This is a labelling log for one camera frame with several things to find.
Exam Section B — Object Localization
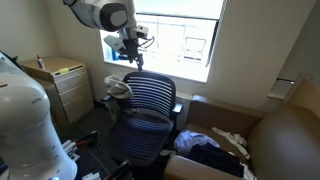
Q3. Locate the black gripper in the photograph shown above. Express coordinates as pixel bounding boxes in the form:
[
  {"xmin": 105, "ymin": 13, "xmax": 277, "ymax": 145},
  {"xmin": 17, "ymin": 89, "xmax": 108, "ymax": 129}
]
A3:
[{"xmin": 124, "ymin": 37, "xmax": 145, "ymax": 72}]

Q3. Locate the grey cloth garment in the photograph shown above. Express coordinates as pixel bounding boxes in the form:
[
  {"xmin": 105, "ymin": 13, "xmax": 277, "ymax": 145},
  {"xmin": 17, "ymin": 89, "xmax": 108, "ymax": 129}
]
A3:
[{"xmin": 103, "ymin": 75, "xmax": 135, "ymax": 122}]

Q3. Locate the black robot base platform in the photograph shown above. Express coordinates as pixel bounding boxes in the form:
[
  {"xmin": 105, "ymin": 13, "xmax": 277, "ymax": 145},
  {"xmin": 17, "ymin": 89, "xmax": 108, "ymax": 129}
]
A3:
[{"xmin": 61, "ymin": 130, "xmax": 135, "ymax": 180}]

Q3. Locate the black mesh office chair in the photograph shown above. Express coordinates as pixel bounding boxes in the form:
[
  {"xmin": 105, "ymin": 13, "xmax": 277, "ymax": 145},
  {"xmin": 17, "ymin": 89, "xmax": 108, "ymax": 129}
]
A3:
[{"xmin": 100, "ymin": 70, "xmax": 185, "ymax": 168}]

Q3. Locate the light blue clothing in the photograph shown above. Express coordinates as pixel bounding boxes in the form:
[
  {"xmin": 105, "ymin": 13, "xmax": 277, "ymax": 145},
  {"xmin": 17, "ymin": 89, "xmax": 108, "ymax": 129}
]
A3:
[{"xmin": 173, "ymin": 129, "xmax": 221, "ymax": 156}]

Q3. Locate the dark navy clothing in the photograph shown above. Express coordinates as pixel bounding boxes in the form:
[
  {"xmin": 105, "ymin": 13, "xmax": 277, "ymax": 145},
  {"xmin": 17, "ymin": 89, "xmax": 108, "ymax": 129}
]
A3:
[{"xmin": 185, "ymin": 142, "xmax": 245, "ymax": 179}]

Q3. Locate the blue bottle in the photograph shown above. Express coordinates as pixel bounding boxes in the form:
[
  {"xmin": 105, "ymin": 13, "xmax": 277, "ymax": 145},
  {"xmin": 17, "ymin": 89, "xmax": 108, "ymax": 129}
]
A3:
[{"xmin": 111, "ymin": 46, "xmax": 120, "ymax": 61}]

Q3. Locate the white window blind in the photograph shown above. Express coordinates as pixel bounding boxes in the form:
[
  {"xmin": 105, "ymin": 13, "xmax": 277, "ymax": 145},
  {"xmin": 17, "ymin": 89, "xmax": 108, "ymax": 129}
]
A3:
[{"xmin": 133, "ymin": 0, "xmax": 228, "ymax": 22}]

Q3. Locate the beige filing cabinet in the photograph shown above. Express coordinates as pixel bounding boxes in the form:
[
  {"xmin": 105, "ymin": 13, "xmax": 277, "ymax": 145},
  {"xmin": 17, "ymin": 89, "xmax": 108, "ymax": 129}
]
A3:
[{"xmin": 19, "ymin": 55, "xmax": 95, "ymax": 127}]

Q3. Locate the white bottle red cap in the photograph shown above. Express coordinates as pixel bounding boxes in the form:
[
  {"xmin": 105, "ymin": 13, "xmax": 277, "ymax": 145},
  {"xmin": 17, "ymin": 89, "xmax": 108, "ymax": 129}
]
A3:
[{"xmin": 35, "ymin": 54, "xmax": 46, "ymax": 70}]

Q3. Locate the white crumpled cloth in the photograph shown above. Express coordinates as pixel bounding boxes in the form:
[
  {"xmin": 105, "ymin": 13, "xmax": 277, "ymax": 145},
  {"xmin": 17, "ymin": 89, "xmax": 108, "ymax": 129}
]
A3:
[{"xmin": 211, "ymin": 126, "xmax": 258, "ymax": 180}]

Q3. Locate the brown leather armchair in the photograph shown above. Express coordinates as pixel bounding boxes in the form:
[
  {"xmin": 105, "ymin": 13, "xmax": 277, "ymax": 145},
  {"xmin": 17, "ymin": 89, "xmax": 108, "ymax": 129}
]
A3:
[{"xmin": 162, "ymin": 73, "xmax": 320, "ymax": 180}]

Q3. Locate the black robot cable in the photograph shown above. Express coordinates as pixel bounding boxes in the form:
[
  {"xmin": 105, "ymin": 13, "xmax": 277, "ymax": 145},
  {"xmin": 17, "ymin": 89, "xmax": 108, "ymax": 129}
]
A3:
[{"xmin": 137, "ymin": 35, "xmax": 156, "ymax": 50}]

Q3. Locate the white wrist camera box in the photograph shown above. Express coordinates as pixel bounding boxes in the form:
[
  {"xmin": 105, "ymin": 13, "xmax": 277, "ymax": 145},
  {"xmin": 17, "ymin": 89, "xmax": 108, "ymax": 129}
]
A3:
[{"xmin": 103, "ymin": 34, "xmax": 127, "ymax": 54}]

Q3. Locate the red handled tool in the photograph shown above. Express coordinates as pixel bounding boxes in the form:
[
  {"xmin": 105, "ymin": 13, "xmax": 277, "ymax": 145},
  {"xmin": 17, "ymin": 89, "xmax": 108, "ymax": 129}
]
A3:
[{"xmin": 74, "ymin": 131, "xmax": 99, "ymax": 147}]

